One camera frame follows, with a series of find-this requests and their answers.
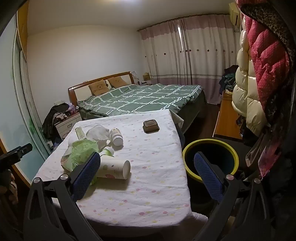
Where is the floral white tablecloth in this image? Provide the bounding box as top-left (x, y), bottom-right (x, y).
top-left (32, 109), bottom-right (208, 229)

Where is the wooden bed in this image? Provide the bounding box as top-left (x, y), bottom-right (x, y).
top-left (68, 71), bottom-right (207, 132)

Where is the pile of dark clothes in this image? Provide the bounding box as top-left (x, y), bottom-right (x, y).
top-left (218, 65), bottom-right (238, 93)

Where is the white cylindrical container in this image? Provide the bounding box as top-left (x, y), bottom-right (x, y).
top-left (97, 155), bottom-right (131, 180)

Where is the cream puffer jacket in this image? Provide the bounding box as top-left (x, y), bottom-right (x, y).
top-left (232, 23), bottom-right (271, 137)

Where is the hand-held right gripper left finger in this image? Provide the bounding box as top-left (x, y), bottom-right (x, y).
top-left (23, 151), bottom-right (102, 241)

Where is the pink floral hanging bag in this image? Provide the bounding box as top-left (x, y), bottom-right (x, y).
top-left (258, 130), bottom-right (289, 179)

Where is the clear plastic bag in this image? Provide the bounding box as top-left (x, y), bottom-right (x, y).
top-left (86, 124), bottom-right (111, 150)
top-left (245, 132), bottom-right (266, 167)

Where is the white nightstand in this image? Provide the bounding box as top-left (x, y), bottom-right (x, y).
top-left (55, 111), bottom-right (81, 142)

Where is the light green lotion bottle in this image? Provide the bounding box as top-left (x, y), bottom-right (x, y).
top-left (99, 146), bottom-right (115, 157)

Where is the dark clothes heap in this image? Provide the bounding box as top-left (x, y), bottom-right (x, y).
top-left (42, 103), bottom-right (71, 142)

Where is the brown bear pillow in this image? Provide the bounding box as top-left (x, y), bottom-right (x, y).
top-left (88, 79), bottom-right (110, 95)
top-left (107, 76), bottom-right (128, 88)

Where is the hanging clear plastic bag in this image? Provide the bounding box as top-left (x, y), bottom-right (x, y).
top-left (245, 132), bottom-right (266, 167)

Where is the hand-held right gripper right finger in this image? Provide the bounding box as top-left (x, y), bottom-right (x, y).
top-left (194, 152), bottom-right (274, 241)

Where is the sliding wardrobe door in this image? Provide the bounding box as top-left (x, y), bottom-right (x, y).
top-left (0, 14), bottom-right (53, 183)

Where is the pink and white curtain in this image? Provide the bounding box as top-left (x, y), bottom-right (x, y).
top-left (137, 14), bottom-right (241, 105)

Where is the brown square container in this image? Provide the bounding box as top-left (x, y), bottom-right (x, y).
top-left (143, 120), bottom-right (161, 133)

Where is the red puffer jacket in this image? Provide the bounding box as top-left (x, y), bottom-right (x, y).
top-left (245, 16), bottom-right (290, 121)

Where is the wall air conditioner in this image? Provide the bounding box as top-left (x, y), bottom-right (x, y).
top-left (228, 2), bottom-right (242, 26)

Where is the white pill bottle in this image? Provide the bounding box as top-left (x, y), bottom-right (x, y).
top-left (110, 128), bottom-right (124, 147)

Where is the wooden dresser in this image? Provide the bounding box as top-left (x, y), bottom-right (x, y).
top-left (213, 91), bottom-right (243, 139)

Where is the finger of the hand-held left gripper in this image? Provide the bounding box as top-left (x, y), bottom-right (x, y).
top-left (0, 143), bottom-right (33, 168)

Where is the green plaid quilt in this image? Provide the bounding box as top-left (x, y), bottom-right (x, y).
top-left (77, 85), bottom-right (207, 117)

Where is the white tube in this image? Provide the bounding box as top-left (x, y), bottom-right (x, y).
top-left (75, 127), bottom-right (86, 141)

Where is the yellow rim dark bin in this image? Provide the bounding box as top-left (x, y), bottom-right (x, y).
top-left (182, 139), bottom-right (239, 204)

